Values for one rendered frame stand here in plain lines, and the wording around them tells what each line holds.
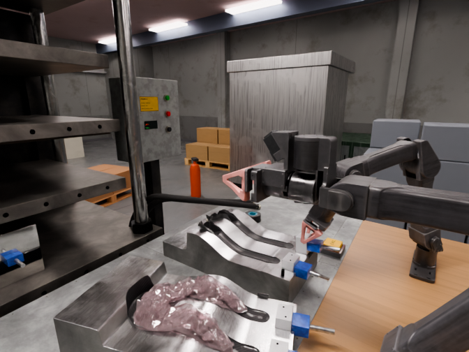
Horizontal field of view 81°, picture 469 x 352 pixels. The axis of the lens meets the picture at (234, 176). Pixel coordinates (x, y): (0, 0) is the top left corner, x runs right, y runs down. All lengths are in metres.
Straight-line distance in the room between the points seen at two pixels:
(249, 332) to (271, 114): 3.39
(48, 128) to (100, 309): 0.65
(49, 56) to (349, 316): 1.23
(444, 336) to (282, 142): 0.39
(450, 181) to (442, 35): 4.71
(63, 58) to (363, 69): 6.49
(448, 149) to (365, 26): 5.05
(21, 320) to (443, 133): 2.59
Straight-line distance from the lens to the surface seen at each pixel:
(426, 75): 6.94
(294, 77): 3.75
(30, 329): 0.95
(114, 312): 0.73
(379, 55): 7.10
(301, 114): 3.70
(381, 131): 2.98
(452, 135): 2.59
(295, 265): 0.85
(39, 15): 1.85
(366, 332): 0.86
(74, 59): 1.22
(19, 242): 1.16
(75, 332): 0.75
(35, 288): 1.14
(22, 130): 1.10
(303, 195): 0.52
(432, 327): 0.57
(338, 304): 0.92
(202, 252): 0.95
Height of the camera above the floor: 1.36
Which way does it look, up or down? 15 degrees down
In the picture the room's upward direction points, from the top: straight up
